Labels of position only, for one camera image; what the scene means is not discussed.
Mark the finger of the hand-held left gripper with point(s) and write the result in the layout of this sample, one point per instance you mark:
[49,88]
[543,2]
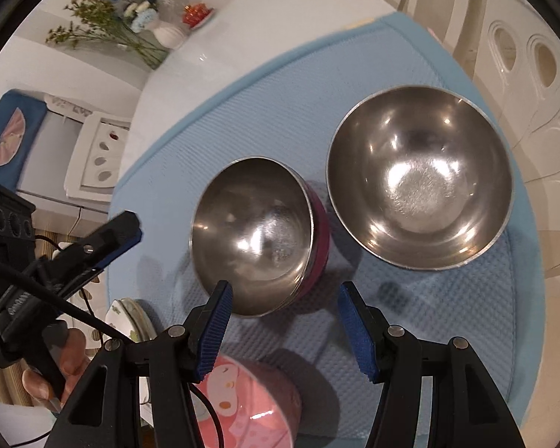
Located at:
[116,242]

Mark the glass vase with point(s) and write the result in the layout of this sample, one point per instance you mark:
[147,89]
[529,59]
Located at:
[154,58]

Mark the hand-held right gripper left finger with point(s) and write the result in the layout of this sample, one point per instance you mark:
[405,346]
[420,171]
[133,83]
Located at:
[214,331]

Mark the square white floral plate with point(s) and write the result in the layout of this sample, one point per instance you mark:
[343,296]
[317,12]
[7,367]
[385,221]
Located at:
[145,325]
[119,319]

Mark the blue and white flowers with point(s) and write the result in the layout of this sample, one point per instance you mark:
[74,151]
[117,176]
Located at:
[142,11]

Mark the red lidded teacup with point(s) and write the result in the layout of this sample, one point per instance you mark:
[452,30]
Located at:
[197,14]

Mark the pink cartoon bowl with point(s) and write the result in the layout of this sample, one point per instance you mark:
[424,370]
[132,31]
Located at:
[252,406]

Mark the blue refrigerator cover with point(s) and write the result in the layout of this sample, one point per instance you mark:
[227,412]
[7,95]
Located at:
[9,101]

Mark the white ribbed vase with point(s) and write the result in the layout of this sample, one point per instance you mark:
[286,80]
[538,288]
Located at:
[170,37]

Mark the grey refrigerator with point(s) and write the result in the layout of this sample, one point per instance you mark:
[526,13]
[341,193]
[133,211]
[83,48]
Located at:
[51,149]

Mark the person's left hand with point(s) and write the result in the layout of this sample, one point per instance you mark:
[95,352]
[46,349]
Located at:
[77,354]

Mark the light blue table mat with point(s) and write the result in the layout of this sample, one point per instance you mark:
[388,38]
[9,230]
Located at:
[261,116]

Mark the dried flower bunch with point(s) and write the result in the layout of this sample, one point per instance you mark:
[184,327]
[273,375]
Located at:
[93,18]

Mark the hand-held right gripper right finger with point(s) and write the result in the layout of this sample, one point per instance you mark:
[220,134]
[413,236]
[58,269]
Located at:
[359,340]

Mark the pink steel bowl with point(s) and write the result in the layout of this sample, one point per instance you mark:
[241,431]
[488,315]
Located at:
[252,233]

